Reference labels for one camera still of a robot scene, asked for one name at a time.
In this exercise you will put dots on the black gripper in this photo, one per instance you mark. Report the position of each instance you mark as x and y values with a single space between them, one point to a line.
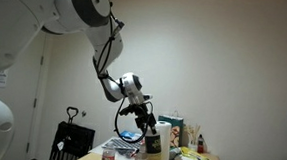
141 111

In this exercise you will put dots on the door hinge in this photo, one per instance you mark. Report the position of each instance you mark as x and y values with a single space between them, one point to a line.
35 102
42 60
27 147

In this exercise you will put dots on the green paper gift bag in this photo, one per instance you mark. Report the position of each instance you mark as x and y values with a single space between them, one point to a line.
177 128

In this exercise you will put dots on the black folding cart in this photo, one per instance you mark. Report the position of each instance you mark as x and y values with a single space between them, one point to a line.
76 139

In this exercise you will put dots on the small red bottle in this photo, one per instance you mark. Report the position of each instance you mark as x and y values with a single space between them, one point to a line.
200 145

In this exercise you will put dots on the cup of wooden chopsticks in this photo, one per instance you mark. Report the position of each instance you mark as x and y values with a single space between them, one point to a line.
192 145

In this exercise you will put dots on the yellow green package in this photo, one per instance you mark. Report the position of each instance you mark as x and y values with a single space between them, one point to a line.
192 154

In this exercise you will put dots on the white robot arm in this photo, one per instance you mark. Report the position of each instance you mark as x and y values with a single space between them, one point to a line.
20 15

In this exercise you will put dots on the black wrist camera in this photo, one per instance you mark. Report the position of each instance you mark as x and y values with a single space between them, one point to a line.
126 110

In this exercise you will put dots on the blue plastic package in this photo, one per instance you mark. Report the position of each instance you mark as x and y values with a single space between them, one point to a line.
128 134

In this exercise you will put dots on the small red-labelled jar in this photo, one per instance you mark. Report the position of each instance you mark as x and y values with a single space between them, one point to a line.
108 158

